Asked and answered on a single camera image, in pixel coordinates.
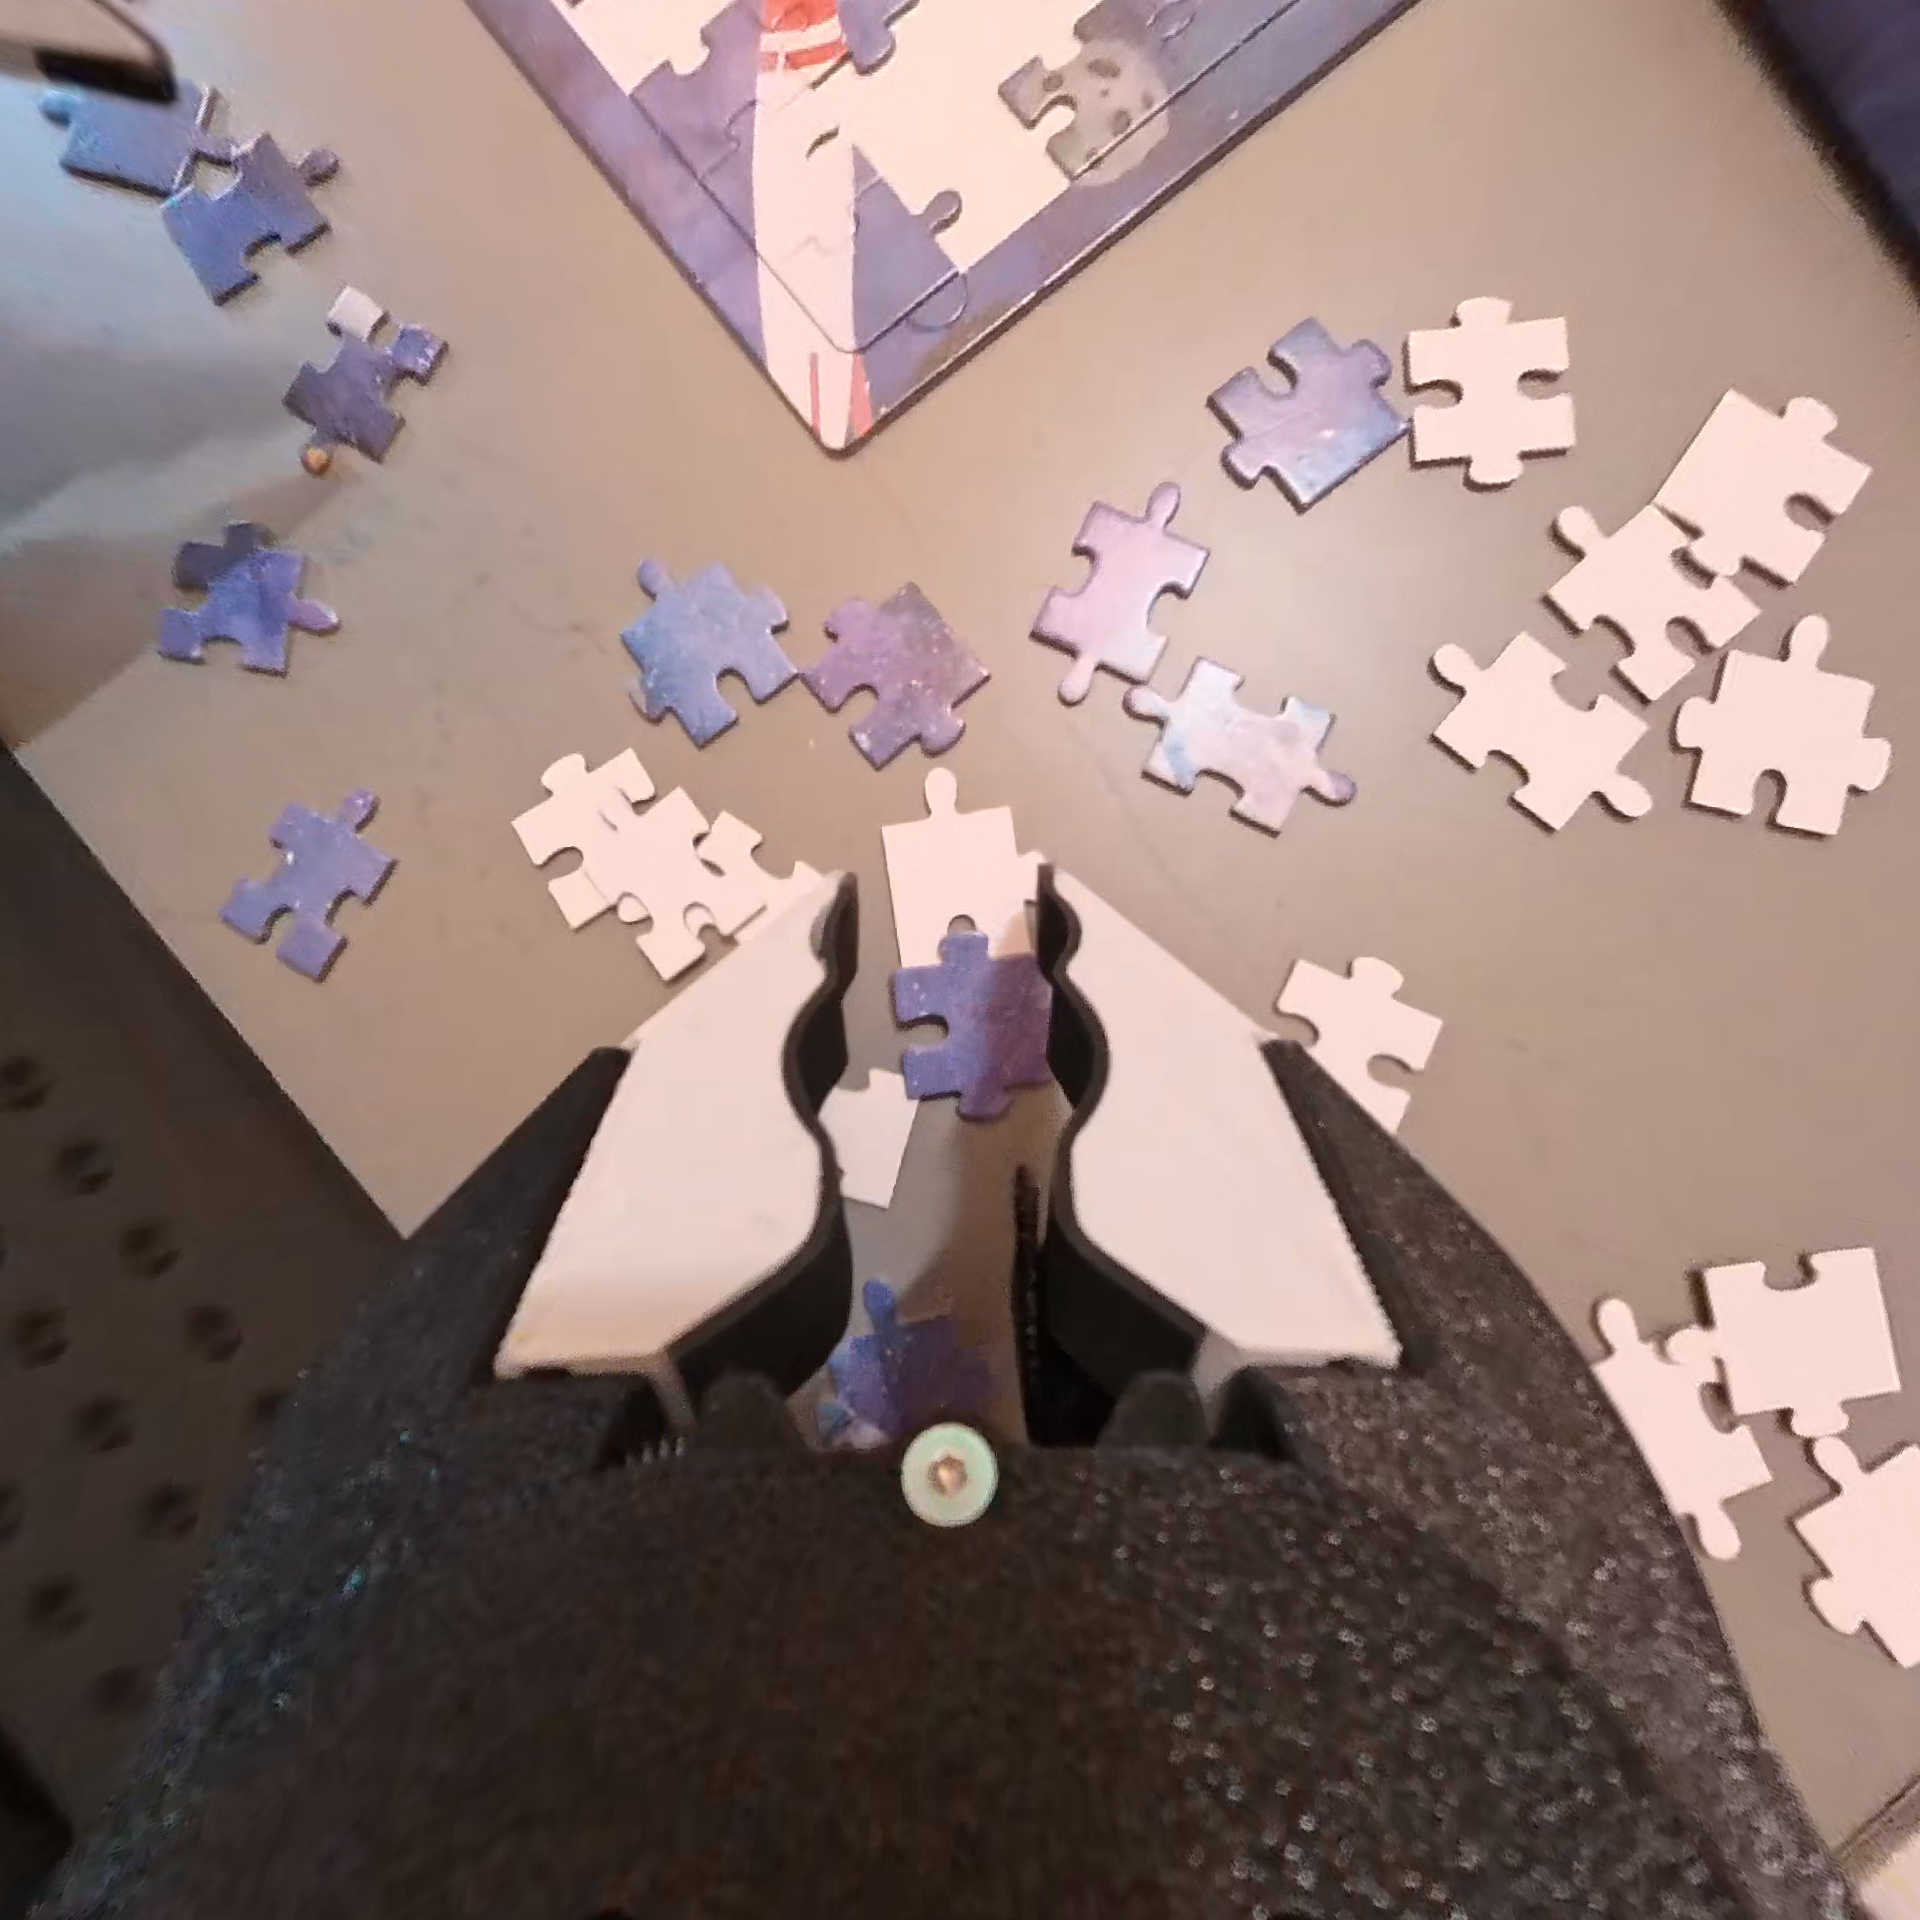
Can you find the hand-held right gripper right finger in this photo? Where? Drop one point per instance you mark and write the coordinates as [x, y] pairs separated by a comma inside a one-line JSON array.
[[1215, 1200]]

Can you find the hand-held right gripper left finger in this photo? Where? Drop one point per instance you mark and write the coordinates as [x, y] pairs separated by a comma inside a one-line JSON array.
[[675, 1200]]

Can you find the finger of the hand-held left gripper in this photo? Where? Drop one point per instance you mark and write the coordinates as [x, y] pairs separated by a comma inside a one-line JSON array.
[[75, 29]]

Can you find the space puzzle board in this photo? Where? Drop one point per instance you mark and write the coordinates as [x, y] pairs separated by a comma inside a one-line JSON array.
[[900, 225]]

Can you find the grey desk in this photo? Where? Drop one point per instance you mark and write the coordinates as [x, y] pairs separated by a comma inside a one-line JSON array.
[[1499, 181]]

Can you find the blue puzzle piece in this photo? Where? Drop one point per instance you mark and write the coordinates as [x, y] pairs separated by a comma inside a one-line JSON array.
[[353, 390], [248, 600]]

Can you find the black dotted mat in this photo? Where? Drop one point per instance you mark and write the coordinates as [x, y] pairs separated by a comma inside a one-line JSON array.
[[119, 1275]]

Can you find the pile of loose puzzle pieces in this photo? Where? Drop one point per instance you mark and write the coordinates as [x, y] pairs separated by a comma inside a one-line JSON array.
[[1786, 736]]

